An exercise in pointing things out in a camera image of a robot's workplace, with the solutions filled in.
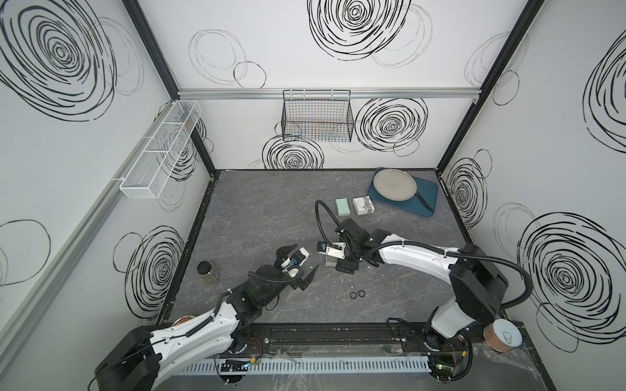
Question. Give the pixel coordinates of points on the teal tray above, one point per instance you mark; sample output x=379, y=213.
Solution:
x=428, y=189

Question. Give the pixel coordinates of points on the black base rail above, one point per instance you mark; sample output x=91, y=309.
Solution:
x=412, y=337

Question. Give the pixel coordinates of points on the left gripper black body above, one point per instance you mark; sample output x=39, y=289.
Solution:
x=281, y=282

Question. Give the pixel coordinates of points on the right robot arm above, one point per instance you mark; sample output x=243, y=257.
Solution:
x=478, y=285

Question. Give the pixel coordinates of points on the grey round pan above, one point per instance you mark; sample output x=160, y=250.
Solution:
x=399, y=186

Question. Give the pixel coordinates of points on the black wire basket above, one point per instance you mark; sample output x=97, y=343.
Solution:
x=317, y=115

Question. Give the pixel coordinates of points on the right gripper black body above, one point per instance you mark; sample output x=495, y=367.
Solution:
x=349, y=263

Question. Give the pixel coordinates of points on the brown tape roll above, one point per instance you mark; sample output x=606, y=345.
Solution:
x=502, y=336

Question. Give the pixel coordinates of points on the white wire shelf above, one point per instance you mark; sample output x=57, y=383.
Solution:
x=167, y=154

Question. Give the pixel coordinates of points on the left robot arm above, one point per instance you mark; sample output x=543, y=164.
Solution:
x=145, y=357

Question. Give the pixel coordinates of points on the white slotted cable duct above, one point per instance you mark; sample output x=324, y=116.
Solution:
x=311, y=365

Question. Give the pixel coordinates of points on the mint green jewelry box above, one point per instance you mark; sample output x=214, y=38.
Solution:
x=342, y=207

